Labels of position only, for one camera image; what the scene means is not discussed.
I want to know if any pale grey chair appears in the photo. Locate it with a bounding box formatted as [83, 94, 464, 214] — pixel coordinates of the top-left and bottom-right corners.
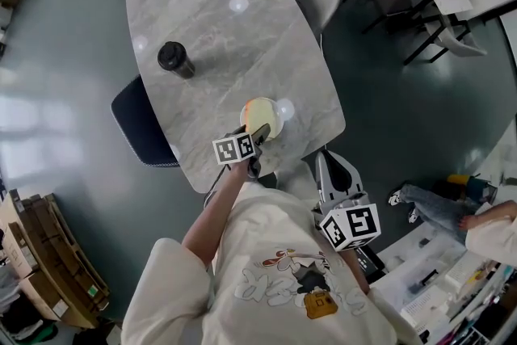
[403, 0, 488, 65]

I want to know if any person's left forearm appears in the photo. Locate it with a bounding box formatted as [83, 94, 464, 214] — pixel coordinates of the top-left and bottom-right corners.
[180, 163, 254, 267]

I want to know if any white round plate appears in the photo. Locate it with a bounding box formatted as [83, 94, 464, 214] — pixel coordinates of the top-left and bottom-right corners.
[239, 96, 285, 141]

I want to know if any black lidded cup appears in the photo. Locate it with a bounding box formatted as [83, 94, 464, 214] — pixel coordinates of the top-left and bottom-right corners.
[157, 40, 196, 80]

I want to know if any person's cream printed shirt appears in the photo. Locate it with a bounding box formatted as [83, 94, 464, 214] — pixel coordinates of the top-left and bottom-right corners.
[120, 161, 423, 345]

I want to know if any black display device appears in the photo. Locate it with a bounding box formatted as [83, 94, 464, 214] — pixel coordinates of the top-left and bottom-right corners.
[355, 246, 387, 284]

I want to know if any person's right forearm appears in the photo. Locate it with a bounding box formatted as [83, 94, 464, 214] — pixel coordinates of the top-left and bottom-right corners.
[345, 248, 371, 294]

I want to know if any white cluttered workbench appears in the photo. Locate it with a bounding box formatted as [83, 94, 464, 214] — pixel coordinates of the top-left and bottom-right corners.
[371, 128, 517, 345]

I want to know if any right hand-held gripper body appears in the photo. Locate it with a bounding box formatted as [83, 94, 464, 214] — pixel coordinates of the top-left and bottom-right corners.
[310, 189, 382, 252]

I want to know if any black round container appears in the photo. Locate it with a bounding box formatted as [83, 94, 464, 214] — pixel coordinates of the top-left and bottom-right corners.
[434, 181, 465, 201]

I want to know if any teal container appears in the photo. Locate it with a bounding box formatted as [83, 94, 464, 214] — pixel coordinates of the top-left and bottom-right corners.
[466, 176, 498, 203]

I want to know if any slice of white bread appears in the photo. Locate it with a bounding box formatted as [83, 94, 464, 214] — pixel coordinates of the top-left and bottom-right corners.
[244, 99, 280, 137]

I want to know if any dark blue upholstered chair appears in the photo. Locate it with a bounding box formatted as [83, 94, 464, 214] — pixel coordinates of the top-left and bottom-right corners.
[111, 74, 182, 170]

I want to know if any stack of flattened cardboard boxes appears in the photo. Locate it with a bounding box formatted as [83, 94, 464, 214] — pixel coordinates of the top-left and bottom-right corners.
[0, 189, 111, 330]

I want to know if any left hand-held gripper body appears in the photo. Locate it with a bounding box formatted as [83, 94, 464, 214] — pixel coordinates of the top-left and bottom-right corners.
[212, 132, 266, 179]

